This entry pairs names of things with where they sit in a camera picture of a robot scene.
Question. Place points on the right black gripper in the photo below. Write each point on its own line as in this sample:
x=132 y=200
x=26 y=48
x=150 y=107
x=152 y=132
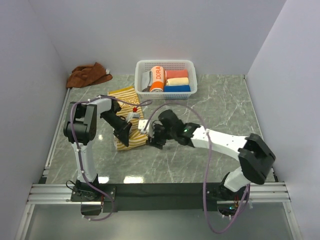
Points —
x=153 y=141

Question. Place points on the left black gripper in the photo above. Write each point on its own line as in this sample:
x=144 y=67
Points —
x=123 y=134

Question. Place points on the yellow striped Doraemon towel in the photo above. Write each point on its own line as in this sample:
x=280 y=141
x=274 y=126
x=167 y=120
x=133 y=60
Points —
x=129 y=95

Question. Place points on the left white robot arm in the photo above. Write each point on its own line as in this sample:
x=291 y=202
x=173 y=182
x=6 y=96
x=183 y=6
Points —
x=80 y=128

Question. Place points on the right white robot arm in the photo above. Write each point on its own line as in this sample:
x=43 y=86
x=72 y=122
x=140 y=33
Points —
x=253 y=154

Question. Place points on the black base beam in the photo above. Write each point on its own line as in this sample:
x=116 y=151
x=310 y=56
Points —
x=114 y=197

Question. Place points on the blue rolled towel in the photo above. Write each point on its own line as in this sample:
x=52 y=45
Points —
x=176 y=88

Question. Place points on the grey rolled towel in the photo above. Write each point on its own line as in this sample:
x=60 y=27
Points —
x=146 y=81

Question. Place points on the cream rolled towel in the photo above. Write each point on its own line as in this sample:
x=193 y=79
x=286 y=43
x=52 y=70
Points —
x=177 y=81

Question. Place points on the orange white rolled towel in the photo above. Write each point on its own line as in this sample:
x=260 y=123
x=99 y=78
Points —
x=158 y=76

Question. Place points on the brown crumpled towel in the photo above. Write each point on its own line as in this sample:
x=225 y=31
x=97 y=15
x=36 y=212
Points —
x=88 y=75

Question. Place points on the white plastic basket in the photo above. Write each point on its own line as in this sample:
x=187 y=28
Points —
x=146 y=65

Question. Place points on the red rolled towel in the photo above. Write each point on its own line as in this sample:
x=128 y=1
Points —
x=171 y=74

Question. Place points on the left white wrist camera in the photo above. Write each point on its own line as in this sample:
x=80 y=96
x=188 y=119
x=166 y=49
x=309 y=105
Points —
x=133 y=115

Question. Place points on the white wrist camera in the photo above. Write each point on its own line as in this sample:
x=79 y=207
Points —
x=145 y=127
x=133 y=115

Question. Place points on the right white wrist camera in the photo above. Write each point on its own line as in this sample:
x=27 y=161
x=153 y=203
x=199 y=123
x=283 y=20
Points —
x=145 y=127

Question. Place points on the aluminium rail frame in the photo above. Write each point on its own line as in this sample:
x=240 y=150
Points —
x=61 y=194

